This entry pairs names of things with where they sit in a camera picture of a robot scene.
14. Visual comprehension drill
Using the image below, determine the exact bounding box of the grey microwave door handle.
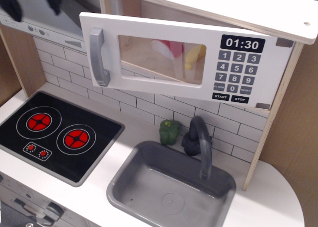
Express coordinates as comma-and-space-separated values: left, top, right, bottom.
89, 28, 110, 87

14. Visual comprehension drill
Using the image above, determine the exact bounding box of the white toy microwave door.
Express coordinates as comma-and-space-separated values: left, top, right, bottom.
79, 12, 294, 109

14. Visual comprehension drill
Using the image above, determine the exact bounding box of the wooden toy microwave cabinet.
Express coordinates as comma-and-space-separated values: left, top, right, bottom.
99, 0, 318, 190

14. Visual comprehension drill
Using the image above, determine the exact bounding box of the grey toy range hood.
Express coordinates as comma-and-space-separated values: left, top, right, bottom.
0, 0, 88, 53

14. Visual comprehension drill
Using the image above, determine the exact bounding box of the red white toy food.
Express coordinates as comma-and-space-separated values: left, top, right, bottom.
151, 39, 184, 61

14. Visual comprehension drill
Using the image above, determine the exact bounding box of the black toy stovetop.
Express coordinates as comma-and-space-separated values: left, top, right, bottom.
0, 91, 124, 187

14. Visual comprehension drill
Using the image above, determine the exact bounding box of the yellow toy banana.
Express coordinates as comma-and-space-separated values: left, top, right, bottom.
184, 45, 206, 70

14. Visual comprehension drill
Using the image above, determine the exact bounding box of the green toy bell pepper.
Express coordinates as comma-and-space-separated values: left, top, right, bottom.
159, 120, 180, 145

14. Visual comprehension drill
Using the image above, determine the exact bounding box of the dark grey toy faucet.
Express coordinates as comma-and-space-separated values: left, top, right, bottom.
181, 116, 212, 180

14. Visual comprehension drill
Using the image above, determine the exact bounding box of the grey toy oven front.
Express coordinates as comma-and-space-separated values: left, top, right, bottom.
0, 173, 97, 227

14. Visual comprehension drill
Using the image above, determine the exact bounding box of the grey toy sink basin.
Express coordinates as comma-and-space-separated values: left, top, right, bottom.
106, 141, 236, 227

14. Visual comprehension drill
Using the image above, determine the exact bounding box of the grey oven door handle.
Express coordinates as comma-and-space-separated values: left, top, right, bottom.
11, 198, 64, 227

